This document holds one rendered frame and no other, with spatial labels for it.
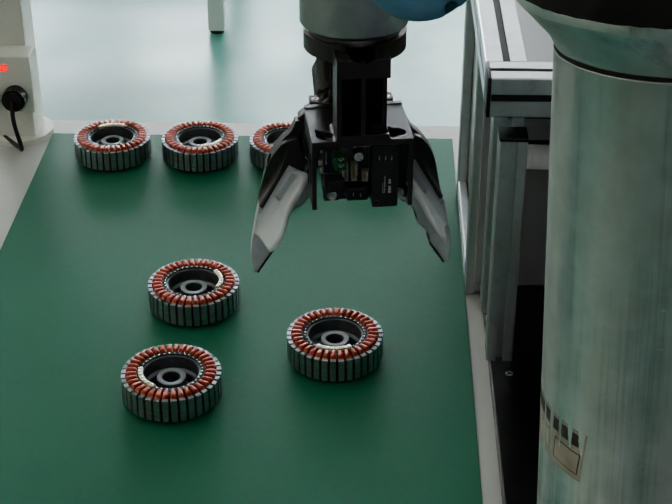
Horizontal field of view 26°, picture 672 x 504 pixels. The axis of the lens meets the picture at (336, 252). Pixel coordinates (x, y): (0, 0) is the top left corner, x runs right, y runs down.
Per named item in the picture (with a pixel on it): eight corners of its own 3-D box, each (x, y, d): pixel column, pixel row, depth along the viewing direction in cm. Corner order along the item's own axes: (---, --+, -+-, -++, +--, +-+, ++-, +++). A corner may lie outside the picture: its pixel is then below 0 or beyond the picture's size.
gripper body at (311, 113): (307, 219, 101) (306, 58, 95) (297, 163, 109) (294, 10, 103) (416, 213, 102) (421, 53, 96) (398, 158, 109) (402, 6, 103)
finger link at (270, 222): (226, 285, 105) (297, 189, 102) (222, 244, 111) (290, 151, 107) (262, 304, 107) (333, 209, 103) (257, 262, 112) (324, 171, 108)
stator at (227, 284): (150, 332, 175) (148, 306, 174) (148, 284, 185) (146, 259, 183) (243, 325, 177) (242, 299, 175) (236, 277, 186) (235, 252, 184)
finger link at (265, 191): (242, 197, 107) (309, 105, 104) (241, 188, 108) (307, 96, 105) (296, 226, 109) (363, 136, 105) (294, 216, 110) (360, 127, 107)
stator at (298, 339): (290, 329, 176) (289, 303, 174) (383, 331, 176) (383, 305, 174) (284, 383, 166) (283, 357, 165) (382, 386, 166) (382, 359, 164)
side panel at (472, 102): (489, 294, 183) (504, 57, 167) (465, 294, 183) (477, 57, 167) (477, 189, 207) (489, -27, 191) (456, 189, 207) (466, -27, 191)
